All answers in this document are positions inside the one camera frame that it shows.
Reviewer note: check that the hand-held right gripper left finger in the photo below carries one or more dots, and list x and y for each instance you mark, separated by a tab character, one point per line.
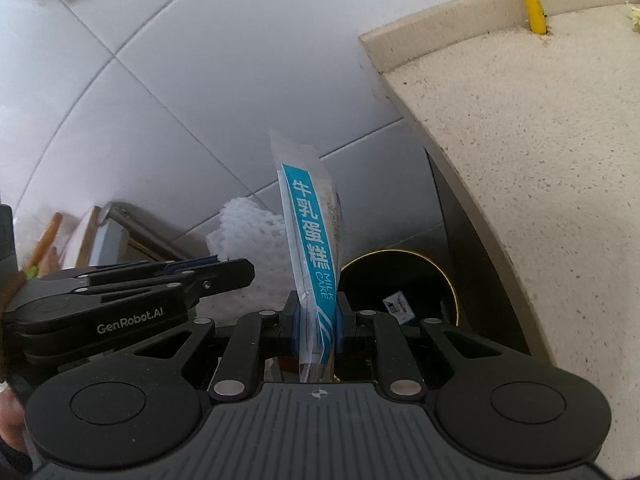
292	325

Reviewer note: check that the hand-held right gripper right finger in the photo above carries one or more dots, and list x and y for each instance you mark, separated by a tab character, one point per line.
341	330

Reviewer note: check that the black trash bin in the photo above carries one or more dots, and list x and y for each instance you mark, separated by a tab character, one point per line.
370	280

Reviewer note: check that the grey metal object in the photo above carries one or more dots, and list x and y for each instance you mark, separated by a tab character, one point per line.
145	230

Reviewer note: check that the white foam net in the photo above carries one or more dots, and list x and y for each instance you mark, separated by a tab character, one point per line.
250	240

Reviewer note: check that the small printed card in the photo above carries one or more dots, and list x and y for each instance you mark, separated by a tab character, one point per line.
396	307

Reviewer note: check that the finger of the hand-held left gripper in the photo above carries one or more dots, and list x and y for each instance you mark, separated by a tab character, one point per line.
125	270
225	275

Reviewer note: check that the blue cake wrapper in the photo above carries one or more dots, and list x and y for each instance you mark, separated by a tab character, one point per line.
310	240

